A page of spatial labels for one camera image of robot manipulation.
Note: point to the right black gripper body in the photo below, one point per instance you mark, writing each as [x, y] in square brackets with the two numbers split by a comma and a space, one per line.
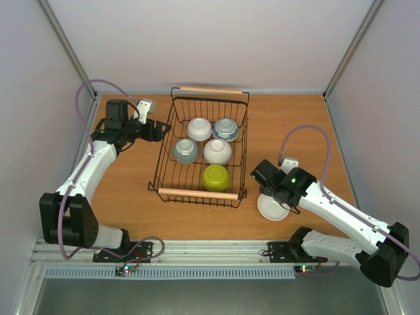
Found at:
[262, 178]

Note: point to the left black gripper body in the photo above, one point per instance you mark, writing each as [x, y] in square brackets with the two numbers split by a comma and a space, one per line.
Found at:
[147, 136]

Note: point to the white bowl orange outside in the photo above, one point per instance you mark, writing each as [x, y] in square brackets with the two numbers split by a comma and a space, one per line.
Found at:
[271, 209]

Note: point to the speckled grey white bowl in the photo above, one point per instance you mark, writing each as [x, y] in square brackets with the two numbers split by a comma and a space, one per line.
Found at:
[186, 151]

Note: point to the plain white bowl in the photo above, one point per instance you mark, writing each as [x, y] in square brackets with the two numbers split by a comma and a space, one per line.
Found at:
[199, 129]

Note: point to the ribbed white bowl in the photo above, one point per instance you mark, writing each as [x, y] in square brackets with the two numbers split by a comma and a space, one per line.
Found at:
[217, 151]

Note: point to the blue patterned white bowl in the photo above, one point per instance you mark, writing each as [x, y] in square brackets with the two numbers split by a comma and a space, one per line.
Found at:
[226, 129]

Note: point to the green bowl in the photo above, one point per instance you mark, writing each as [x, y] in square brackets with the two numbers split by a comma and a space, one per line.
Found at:
[215, 178]

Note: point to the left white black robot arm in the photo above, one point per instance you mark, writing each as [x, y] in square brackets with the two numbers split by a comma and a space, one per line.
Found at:
[66, 215]

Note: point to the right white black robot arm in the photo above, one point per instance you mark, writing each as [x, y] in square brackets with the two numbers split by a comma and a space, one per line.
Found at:
[377, 249]

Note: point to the right circuit board with leds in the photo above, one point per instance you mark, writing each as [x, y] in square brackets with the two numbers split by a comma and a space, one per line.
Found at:
[304, 269]

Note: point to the circuit board with leds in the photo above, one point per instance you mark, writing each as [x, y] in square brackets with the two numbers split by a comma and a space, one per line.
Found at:
[126, 270]
[304, 269]

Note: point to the left circuit board with leds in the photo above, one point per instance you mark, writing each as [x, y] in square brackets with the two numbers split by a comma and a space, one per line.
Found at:
[126, 270]

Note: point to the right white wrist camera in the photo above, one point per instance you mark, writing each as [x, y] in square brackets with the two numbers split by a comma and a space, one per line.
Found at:
[288, 164]

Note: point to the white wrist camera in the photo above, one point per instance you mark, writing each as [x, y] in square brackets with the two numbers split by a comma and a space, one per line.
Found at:
[288, 164]
[144, 107]

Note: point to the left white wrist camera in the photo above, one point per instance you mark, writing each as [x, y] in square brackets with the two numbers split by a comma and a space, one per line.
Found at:
[144, 107]

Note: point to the black wire dish rack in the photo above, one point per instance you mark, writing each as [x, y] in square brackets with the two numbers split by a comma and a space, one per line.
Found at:
[182, 183]

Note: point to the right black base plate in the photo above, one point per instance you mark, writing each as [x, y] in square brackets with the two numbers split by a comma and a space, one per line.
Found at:
[279, 252]

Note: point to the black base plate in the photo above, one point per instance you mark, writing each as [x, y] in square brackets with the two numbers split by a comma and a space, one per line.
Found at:
[279, 252]
[145, 249]

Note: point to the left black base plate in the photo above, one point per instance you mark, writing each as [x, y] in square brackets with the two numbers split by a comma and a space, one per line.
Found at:
[145, 249]

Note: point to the aluminium rail front frame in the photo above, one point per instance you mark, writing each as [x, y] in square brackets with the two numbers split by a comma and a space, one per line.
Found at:
[176, 253]

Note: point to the grey slotted cable duct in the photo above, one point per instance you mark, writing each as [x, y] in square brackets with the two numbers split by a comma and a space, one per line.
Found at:
[172, 273]

